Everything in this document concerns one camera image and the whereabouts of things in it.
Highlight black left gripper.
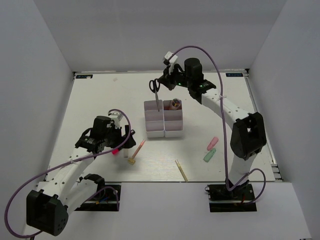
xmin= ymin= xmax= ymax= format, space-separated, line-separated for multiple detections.
xmin=103 ymin=125 xmax=136 ymax=149

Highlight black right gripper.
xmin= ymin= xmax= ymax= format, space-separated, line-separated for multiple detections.
xmin=157 ymin=63 xmax=192 ymax=92

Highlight black pink highlighter marker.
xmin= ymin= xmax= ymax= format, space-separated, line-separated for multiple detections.
xmin=111 ymin=149 xmax=119 ymax=155

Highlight black handled scissors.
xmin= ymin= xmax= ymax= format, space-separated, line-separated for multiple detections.
xmin=149 ymin=78 xmax=160 ymax=111

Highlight marker tube with pink cap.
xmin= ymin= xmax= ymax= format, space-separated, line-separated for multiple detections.
xmin=168 ymin=98 xmax=182 ymax=110

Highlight pink translucent highlighter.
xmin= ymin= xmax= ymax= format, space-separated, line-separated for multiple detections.
xmin=206 ymin=136 xmax=219 ymax=151

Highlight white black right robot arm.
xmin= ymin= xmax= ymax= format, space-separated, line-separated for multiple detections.
xmin=157 ymin=55 xmax=267 ymax=200

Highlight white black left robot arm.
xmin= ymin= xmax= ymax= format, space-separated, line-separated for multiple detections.
xmin=26 ymin=109 xmax=136 ymax=236

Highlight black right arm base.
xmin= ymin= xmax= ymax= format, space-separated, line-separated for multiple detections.
xmin=204 ymin=183 xmax=257 ymax=213

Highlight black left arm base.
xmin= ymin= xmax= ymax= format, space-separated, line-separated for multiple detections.
xmin=75 ymin=183 xmax=122 ymax=212

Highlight white left organizer box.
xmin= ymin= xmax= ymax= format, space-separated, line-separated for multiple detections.
xmin=143 ymin=100 xmax=165 ymax=139

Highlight yellow pen with clear cap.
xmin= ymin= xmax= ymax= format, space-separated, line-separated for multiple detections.
xmin=175 ymin=159 xmax=188 ymax=183

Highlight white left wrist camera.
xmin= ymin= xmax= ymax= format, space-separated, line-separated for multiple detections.
xmin=108 ymin=111 xmax=123 ymax=129

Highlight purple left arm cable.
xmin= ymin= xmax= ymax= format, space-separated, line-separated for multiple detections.
xmin=4 ymin=108 xmax=133 ymax=238

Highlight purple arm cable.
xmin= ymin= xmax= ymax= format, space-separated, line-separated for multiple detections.
xmin=4 ymin=108 xmax=133 ymax=238
xmin=172 ymin=45 xmax=268 ymax=205

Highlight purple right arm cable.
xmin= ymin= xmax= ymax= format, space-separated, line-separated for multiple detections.
xmin=172 ymin=45 xmax=268 ymax=205

